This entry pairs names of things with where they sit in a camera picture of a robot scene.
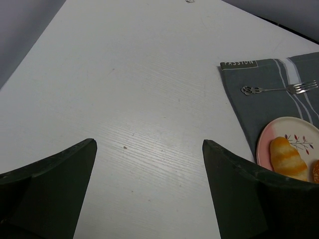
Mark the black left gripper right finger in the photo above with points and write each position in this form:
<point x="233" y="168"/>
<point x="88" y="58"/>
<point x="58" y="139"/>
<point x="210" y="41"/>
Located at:
<point x="252" y="202"/>

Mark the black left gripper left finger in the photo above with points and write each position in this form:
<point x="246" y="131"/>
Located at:
<point x="43" y="200"/>

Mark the striped oblong bread roll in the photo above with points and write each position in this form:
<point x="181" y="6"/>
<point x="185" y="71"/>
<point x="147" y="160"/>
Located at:
<point x="286" y="160"/>

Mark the small round bread bun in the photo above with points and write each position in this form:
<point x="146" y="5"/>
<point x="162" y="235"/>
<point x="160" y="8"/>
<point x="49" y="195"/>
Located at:
<point x="314" y="171"/>

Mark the pink and cream plate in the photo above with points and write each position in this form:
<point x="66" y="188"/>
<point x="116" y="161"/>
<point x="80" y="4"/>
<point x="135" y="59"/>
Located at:
<point x="302" y="136"/>

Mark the grey striped cloth placemat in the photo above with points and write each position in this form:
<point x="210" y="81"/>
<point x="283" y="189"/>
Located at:
<point x="254" y="112"/>

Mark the silver fork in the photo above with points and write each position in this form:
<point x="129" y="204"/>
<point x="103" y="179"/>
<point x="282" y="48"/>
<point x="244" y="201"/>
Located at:
<point x="292" y="89"/>

